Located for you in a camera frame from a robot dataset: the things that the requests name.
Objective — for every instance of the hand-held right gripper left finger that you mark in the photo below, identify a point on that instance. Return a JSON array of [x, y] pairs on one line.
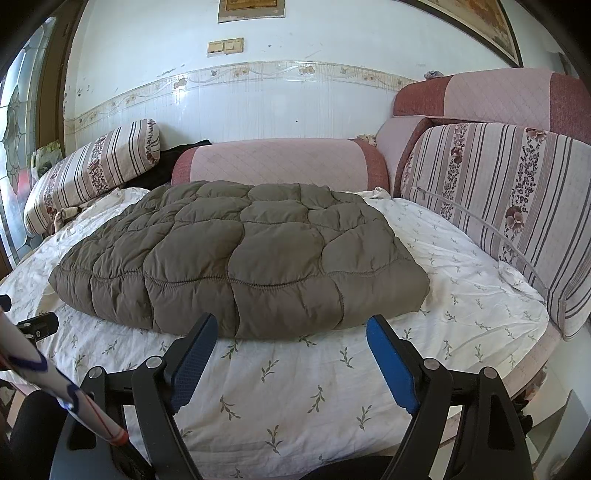
[[194, 360]]

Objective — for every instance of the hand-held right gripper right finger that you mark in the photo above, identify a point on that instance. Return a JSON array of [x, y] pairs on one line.
[[392, 364]]

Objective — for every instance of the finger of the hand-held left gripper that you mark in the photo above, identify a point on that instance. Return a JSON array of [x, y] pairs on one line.
[[4, 302], [39, 325]]

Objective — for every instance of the olive quilted hooded jacket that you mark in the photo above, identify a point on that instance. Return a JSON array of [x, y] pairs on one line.
[[231, 258]]

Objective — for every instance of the white leaf-print bed sheet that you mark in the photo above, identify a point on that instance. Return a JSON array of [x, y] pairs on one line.
[[300, 392]]

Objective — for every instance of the person's left leg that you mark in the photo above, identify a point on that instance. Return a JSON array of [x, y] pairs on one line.
[[32, 434]]

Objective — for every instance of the person's leg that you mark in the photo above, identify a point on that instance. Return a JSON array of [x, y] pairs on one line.
[[32, 434], [351, 468]]

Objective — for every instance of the person's right leg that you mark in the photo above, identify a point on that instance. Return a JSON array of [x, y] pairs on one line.
[[351, 468]]

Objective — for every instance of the floral printed box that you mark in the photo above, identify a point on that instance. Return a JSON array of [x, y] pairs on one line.
[[48, 154]]

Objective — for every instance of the striped floral bolster pillow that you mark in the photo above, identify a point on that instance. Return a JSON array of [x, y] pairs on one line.
[[92, 170]]

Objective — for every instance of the stained glass door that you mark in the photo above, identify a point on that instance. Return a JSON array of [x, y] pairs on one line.
[[18, 138]]

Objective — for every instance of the black cloth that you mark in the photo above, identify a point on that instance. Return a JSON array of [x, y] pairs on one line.
[[161, 170]]

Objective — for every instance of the striped floral back cushion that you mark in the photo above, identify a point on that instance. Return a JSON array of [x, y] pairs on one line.
[[531, 207]]

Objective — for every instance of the pink quilted bolster cushion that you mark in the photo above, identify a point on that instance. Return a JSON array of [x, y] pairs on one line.
[[277, 161]]

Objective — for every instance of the beige crumpled cloth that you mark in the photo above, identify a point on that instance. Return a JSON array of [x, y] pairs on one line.
[[367, 138]]

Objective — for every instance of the pink sofa backrest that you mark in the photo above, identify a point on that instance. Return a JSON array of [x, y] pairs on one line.
[[485, 92]]

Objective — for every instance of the small grey cloth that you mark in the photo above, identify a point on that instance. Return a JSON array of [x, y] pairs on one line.
[[434, 74]]

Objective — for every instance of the large framed picture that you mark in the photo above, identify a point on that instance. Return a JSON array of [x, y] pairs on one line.
[[480, 23]]

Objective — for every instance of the beige wall switch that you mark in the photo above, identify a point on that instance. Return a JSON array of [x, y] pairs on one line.
[[233, 45], [215, 48]]

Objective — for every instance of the small wall hanging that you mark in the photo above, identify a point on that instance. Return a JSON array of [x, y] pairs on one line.
[[251, 9]]

